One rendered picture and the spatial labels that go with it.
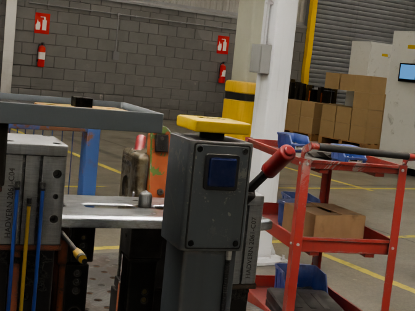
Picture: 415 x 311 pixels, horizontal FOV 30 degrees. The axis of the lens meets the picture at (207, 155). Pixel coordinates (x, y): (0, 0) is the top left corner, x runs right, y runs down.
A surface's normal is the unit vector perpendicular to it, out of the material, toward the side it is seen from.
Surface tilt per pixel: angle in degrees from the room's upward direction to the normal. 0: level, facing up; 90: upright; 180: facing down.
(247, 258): 90
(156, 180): 78
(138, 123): 90
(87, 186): 90
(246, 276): 90
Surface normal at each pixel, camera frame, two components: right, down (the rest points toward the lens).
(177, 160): -0.93, -0.05
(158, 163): 0.37, -0.07
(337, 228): 0.40, 0.14
